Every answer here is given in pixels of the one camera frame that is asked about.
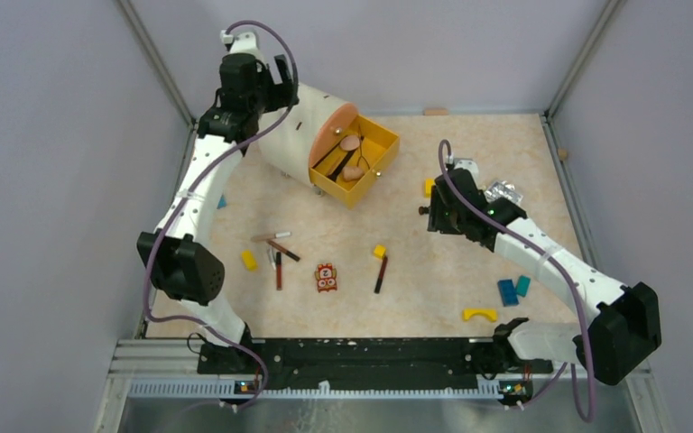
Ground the white glue tube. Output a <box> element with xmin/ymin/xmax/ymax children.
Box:
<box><xmin>267</xmin><ymin>247</ymin><xmax>277</xmax><ymax>271</ymax></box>

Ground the wooden peg at wall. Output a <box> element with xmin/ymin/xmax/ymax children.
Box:
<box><xmin>423</xmin><ymin>107</ymin><xmax>448</xmax><ymax>116</ymax></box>

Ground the black makeup brush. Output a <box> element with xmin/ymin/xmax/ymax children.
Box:
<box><xmin>327</xmin><ymin>152</ymin><xmax>357</xmax><ymax>181</ymax></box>

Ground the blue lego brick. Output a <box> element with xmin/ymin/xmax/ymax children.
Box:
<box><xmin>497</xmin><ymin>280</ymin><xmax>519</xmax><ymax>307</ymax></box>

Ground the yellow wedge block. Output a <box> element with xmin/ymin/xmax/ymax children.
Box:
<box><xmin>241</xmin><ymin>250</ymin><xmax>258</xmax><ymax>272</ymax></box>

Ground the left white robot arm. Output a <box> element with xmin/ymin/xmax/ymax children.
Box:
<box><xmin>136</xmin><ymin>20</ymin><xmax>300</xmax><ymax>373</ymax></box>

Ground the black hair loop tool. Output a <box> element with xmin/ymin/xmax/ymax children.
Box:
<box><xmin>356</xmin><ymin>125</ymin><xmax>370</xmax><ymax>170</ymax></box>

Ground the beige makeup sponge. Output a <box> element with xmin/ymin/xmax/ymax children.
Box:
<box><xmin>341</xmin><ymin>166</ymin><xmax>365</xmax><ymax>182</ymax></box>

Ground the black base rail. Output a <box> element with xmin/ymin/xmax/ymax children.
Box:
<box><xmin>197</xmin><ymin>337</ymin><xmax>553</xmax><ymax>391</ymax></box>

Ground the small yellow cube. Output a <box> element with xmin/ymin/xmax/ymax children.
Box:
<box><xmin>373</xmin><ymin>244</ymin><xmax>386</xmax><ymax>260</ymax></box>

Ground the teal block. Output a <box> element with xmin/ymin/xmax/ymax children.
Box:
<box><xmin>515</xmin><ymin>275</ymin><xmax>531</xmax><ymax>298</ymax></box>

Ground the yellow rectangular block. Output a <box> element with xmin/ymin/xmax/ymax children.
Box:
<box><xmin>424</xmin><ymin>179</ymin><xmax>435</xmax><ymax>198</ymax></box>

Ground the cream round drawer organizer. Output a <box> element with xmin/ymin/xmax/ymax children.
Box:
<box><xmin>258</xmin><ymin>84</ymin><xmax>400</xmax><ymax>208</ymax></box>

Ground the brown lipstick tube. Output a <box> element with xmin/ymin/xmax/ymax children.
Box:
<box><xmin>266</xmin><ymin>240</ymin><xmax>301</xmax><ymax>262</ymax></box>

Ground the nude concealer tube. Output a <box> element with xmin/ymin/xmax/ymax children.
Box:
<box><xmin>251</xmin><ymin>231</ymin><xmax>291</xmax><ymax>242</ymax></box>

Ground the thin black stick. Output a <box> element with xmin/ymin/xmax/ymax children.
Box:
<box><xmin>312</xmin><ymin>144</ymin><xmax>347</xmax><ymax>170</ymax></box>

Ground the dark red lip gloss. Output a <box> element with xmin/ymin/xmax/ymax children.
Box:
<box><xmin>374</xmin><ymin>255</ymin><xmax>388</xmax><ymax>294</ymax></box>

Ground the yellow arch block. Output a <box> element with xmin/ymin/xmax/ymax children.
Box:
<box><xmin>462</xmin><ymin>309</ymin><xmax>498</xmax><ymax>323</ymax></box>

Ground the clear plastic wrapper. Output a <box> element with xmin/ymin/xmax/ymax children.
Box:
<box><xmin>484</xmin><ymin>180</ymin><xmax>523</xmax><ymax>205</ymax></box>

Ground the red owl number toy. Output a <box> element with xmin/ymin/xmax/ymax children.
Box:
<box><xmin>314</xmin><ymin>263</ymin><xmax>337</xmax><ymax>292</ymax></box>

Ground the pink round powder puff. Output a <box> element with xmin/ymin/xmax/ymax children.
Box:
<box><xmin>338</xmin><ymin>134</ymin><xmax>363</xmax><ymax>152</ymax></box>

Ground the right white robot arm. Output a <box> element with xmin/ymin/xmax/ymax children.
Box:
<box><xmin>429</xmin><ymin>139</ymin><xmax>662</xmax><ymax>423</ymax></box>

